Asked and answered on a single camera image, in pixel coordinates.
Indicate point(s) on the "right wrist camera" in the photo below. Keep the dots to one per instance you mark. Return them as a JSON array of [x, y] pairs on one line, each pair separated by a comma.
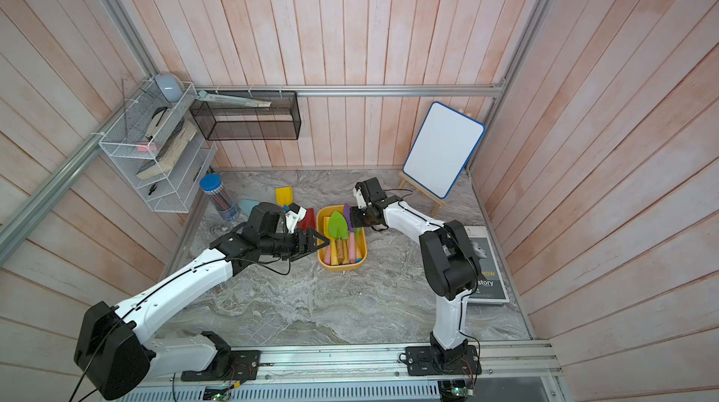
[[360, 199]]

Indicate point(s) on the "red square shovel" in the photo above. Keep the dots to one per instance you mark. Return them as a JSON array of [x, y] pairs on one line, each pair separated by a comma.
[[309, 220]]

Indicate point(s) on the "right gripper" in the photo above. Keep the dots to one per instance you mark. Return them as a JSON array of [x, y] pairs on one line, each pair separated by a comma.
[[356, 219]]

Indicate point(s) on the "yellow plastic storage box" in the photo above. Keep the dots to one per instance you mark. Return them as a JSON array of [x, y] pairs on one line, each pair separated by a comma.
[[347, 266]]

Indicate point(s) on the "blue lid pencil jar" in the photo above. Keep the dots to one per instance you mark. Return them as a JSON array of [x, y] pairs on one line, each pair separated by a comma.
[[213, 187]]

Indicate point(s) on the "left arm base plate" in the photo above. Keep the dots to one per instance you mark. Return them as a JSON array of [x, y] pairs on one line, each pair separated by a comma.
[[235, 365]]

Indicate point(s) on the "black wire basket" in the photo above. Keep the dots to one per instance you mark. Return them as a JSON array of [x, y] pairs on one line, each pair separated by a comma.
[[281, 122]]

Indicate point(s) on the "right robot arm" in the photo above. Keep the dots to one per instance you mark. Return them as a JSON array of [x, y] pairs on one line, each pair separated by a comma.
[[451, 266]]

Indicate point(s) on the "aluminium front rail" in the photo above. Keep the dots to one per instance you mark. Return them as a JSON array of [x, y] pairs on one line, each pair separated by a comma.
[[331, 365]]

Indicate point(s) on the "light green box on basket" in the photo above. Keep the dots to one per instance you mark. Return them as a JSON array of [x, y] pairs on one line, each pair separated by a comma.
[[227, 101]]

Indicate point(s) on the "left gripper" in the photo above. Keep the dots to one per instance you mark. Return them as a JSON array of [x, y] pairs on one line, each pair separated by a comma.
[[305, 246]]

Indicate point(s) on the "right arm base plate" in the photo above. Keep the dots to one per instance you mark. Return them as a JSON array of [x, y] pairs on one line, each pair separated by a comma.
[[422, 361]]

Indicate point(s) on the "white wire shelf rack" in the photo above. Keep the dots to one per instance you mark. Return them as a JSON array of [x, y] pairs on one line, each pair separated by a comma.
[[144, 125]]

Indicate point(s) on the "book on wire shelf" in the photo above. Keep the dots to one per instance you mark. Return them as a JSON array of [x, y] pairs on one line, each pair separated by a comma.
[[170, 153]]

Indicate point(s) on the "large yellow plastic scoop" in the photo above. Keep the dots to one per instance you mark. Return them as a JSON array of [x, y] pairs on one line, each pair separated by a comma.
[[334, 257]]

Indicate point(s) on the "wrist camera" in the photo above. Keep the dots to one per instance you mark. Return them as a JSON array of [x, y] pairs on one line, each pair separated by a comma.
[[295, 216], [360, 199]]

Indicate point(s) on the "green shovel wooden handle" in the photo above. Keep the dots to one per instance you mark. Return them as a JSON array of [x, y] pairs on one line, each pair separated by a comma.
[[339, 231]]

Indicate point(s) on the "light blue plastic shovel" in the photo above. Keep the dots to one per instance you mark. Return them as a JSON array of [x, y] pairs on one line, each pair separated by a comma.
[[246, 206]]

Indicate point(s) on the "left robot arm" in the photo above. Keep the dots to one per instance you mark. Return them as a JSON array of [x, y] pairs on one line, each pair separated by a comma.
[[134, 321]]

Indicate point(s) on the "grey round bowl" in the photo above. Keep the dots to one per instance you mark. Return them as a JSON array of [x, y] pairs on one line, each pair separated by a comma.
[[171, 87]]

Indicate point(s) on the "Twins story book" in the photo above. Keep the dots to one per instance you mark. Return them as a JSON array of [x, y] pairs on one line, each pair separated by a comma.
[[492, 290]]

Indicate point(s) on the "yellow square shovel wooden handle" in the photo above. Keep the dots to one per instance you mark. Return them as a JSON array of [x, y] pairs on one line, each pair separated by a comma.
[[284, 197]]

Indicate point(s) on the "white board blue frame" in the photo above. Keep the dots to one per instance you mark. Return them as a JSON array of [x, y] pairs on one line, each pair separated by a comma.
[[442, 148]]

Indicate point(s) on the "wooden easel stand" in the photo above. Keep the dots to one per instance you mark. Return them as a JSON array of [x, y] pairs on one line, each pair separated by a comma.
[[407, 182]]

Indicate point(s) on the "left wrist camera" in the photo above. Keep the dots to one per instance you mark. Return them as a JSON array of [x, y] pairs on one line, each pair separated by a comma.
[[295, 216]]

